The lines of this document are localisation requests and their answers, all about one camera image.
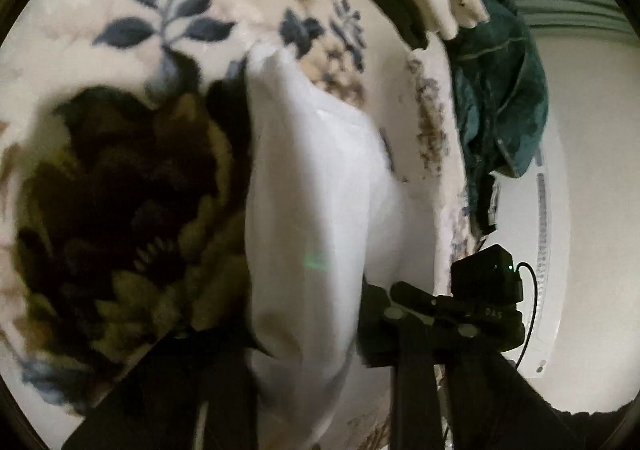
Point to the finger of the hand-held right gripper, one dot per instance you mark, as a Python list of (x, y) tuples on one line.
[(425, 297), (377, 325)]

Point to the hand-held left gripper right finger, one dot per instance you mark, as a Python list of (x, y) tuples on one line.
[(415, 380)]

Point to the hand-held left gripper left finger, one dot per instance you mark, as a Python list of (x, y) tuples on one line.
[(200, 380)]

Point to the white t-shirt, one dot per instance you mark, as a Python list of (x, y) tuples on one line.
[(310, 210)]

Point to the black striped garment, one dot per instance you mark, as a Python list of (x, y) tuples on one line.
[(492, 210)]

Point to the white headboard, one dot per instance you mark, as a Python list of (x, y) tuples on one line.
[(590, 180)]

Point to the dark green plush blanket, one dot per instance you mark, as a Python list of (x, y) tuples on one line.
[(500, 80)]

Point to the floral bed blanket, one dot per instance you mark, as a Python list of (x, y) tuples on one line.
[(100, 5)]

